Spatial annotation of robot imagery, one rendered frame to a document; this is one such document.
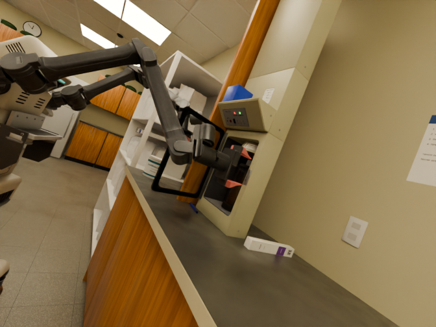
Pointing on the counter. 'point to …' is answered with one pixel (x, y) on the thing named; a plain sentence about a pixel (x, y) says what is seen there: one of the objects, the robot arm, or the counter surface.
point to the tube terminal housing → (261, 158)
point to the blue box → (237, 93)
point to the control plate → (235, 117)
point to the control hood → (257, 111)
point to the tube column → (296, 36)
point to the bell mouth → (250, 147)
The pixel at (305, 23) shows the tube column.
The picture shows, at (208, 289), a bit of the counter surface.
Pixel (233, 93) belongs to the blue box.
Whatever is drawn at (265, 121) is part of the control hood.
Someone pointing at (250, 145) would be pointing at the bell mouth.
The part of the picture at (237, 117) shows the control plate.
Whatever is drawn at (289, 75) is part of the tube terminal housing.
